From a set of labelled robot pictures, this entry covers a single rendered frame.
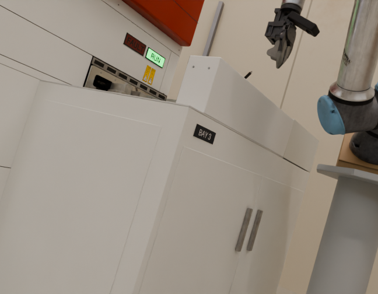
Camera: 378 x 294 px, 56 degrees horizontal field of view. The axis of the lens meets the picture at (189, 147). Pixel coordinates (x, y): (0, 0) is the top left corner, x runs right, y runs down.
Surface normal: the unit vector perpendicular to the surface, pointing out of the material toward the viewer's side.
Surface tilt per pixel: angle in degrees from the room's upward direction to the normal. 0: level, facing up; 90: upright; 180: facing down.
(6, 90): 90
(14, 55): 90
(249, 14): 90
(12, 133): 90
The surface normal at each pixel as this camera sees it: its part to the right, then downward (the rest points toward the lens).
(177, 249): 0.78, 0.20
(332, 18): -0.35, -0.16
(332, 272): -0.62, -0.23
